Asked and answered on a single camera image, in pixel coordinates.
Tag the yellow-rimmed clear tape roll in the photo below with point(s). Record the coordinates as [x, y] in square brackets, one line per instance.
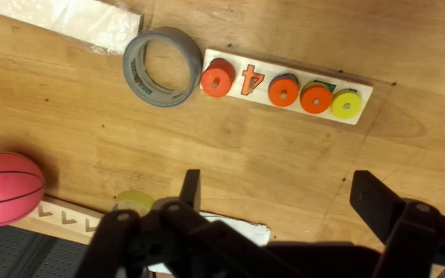
[131, 201]

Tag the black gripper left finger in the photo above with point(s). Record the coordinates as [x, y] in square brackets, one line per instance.
[155, 241]

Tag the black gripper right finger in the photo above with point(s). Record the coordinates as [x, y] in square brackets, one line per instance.
[413, 237]

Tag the grey duct tape roll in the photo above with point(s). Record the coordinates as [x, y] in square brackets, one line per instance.
[134, 71]

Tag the pink-red rubber basketball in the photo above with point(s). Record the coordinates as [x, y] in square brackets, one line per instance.
[3, 187]

